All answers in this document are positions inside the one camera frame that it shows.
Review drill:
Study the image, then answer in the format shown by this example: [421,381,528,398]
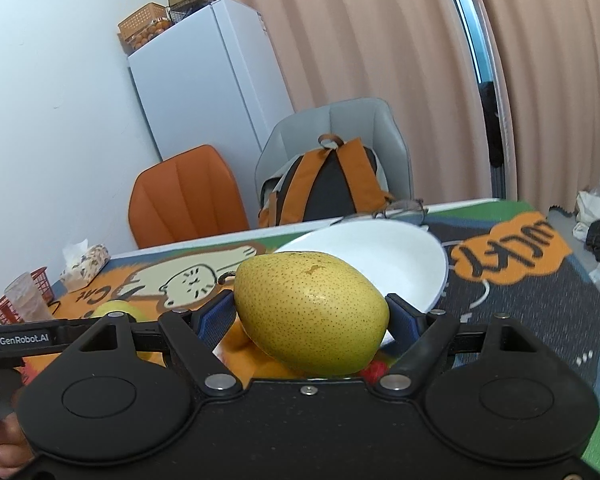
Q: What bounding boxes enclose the grey chair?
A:
[256,98,415,208]

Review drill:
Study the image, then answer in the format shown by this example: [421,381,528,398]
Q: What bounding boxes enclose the pink curtain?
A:
[482,0,600,209]
[236,0,492,203]

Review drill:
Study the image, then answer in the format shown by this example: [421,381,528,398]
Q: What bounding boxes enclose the white refrigerator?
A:
[126,0,296,163]

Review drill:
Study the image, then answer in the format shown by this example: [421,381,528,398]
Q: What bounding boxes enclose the white plastic bag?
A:
[572,180,600,242]

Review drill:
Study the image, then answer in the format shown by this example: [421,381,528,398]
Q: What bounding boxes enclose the person left hand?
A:
[0,413,34,479]

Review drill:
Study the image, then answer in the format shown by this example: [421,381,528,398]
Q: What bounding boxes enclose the green yellow pear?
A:
[91,300,149,322]

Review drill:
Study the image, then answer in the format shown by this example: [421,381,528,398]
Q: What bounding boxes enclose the clear plastic cup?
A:
[4,273,53,322]

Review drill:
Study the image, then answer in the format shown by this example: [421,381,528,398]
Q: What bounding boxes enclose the red lychee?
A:
[358,360,389,385]

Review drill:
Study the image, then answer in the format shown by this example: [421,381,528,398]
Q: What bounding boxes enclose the orange and black backpack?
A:
[258,133,394,228]

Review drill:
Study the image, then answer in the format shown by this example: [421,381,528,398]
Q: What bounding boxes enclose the large yellow pear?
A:
[234,252,390,377]

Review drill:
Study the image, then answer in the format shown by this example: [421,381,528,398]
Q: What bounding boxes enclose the pink curtain right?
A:
[482,0,600,209]

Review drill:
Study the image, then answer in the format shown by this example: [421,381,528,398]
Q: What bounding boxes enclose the white ceramic plate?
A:
[279,219,449,313]

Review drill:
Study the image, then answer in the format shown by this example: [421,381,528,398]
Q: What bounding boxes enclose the tissue box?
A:
[60,238,110,292]

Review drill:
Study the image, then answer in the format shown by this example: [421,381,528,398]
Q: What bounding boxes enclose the wicker basket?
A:
[118,2,166,41]

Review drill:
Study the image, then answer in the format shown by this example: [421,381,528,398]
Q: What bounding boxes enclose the red plastic basket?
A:
[0,266,54,325]

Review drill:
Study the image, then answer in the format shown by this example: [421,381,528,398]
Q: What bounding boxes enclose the pink curtain left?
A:
[236,0,492,203]

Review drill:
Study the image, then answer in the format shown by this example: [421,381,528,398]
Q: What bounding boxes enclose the eyeglasses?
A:
[332,200,428,226]

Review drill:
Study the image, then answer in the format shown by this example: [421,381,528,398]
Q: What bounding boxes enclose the orange chair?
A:
[128,144,249,248]

